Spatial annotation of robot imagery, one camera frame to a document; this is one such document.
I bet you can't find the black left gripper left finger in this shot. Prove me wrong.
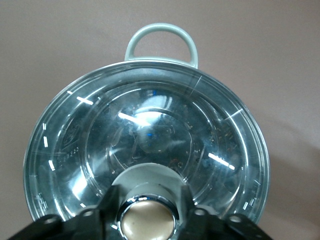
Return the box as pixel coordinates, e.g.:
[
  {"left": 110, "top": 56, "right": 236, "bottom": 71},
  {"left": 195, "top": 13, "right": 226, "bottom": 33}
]
[{"left": 9, "top": 185, "right": 122, "bottom": 240}]

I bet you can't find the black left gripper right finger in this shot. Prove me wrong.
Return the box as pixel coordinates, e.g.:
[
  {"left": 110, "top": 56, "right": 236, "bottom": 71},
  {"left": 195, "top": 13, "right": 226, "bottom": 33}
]
[{"left": 174, "top": 185, "right": 275, "bottom": 240}]

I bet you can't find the glass lid with beige knob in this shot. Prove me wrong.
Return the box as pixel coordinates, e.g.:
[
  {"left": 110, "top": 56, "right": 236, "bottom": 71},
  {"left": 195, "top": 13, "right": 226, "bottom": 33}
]
[{"left": 23, "top": 59, "right": 271, "bottom": 240}]

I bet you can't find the steel pot with grey handles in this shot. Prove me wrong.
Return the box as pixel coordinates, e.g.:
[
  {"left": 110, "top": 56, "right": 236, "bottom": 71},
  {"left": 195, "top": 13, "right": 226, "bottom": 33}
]
[{"left": 124, "top": 22, "right": 200, "bottom": 70}]

